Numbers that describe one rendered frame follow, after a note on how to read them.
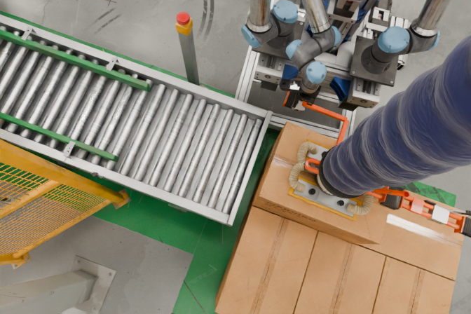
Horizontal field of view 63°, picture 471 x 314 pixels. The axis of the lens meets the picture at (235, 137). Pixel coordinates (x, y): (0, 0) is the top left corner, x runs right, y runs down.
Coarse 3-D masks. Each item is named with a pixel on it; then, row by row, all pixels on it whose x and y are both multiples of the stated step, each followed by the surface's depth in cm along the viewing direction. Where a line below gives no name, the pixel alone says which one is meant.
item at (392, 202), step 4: (388, 188) 166; (392, 188) 168; (396, 188) 168; (400, 188) 167; (384, 196) 166; (388, 196) 167; (392, 196) 167; (396, 196) 167; (400, 196) 167; (380, 200) 168; (384, 200) 165; (388, 200) 166; (392, 200) 166; (396, 200) 166; (400, 200) 167; (380, 204) 169; (384, 204) 166; (388, 204) 165; (392, 204) 166; (396, 204) 166; (400, 204) 165; (392, 208) 168; (396, 208) 165
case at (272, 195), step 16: (288, 128) 188; (304, 128) 189; (288, 144) 186; (272, 160) 184; (288, 160) 184; (272, 176) 182; (288, 176) 182; (304, 176) 182; (256, 192) 217; (272, 192) 180; (272, 208) 203; (288, 208) 180; (304, 208) 179; (320, 208) 179; (384, 208) 180; (304, 224) 215; (320, 224) 190; (336, 224) 177; (352, 224) 178; (368, 224) 178; (384, 224) 178; (352, 240) 201; (368, 240) 179
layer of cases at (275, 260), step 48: (240, 240) 212; (288, 240) 213; (336, 240) 214; (384, 240) 215; (432, 240) 217; (240, 288) 206; (288, 288) 207; (336, 288) 208; (384, 288) 209; (432, 288) 210
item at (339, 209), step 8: (312, 184) 179; (288, 192) 178; (296, 192) 178; (304, 192) 178; (312, 192) 176; (304, 200) 178; (312, 200) 178; (336, 200) 178; (344, 200) 178; (352, 200) 178; (328, 208) 177; (336, 208) 177; (344, 208) 177; (344, 216) 176; (352, 216) 176
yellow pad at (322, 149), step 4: (308, 140) 185; (312, 140) 185; (316, 144) 184; (320, 144) 185; (320, 148) 184; (324, 148) 184; (328, 148) 184; (308, 152) 183; (320, 152) 183; (324, 152) 181; (308, 156) 182; (312, 156) 182; (316, 156) 183; (320, 156) 183; (320, 160) 182
